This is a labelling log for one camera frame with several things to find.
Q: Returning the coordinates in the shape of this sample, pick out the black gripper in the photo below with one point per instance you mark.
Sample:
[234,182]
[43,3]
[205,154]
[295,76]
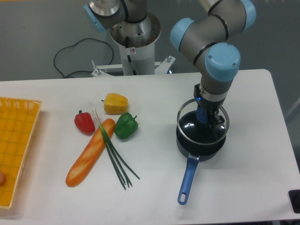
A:
[208,106]

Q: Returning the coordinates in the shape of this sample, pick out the glass lid blue knob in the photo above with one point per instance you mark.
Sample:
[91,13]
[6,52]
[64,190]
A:
[199,131]

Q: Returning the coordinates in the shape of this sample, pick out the dark blue saucepan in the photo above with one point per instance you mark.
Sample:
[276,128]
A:
[194,153]

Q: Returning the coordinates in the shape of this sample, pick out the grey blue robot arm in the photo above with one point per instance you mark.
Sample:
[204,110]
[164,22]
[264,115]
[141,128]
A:
[203,43]

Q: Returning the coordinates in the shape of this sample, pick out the green bell pepper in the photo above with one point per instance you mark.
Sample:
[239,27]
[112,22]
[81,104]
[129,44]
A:
[125,126]

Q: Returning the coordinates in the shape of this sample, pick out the yellow bell pepper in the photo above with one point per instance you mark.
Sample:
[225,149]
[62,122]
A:
[115,104]

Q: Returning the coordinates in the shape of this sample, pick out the black device at edge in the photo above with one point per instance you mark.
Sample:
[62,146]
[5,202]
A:
[294,196]

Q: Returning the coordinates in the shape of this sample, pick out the green spring onion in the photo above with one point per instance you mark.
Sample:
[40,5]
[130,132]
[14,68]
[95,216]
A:
[115,157]

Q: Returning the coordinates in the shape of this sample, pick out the orange baguette bread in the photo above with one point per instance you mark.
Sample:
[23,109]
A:
[84,164]

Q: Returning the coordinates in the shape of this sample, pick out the red bell pepper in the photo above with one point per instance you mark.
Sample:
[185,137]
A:
[84,122]

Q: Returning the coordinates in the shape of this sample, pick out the yellow woven basket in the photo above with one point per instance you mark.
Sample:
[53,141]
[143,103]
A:
[17,121]

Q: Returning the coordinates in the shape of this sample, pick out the pink item in basket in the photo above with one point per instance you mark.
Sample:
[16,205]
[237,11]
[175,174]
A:
[2,178]

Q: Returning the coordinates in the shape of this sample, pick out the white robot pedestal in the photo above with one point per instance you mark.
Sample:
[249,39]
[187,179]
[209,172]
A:
[136,42]

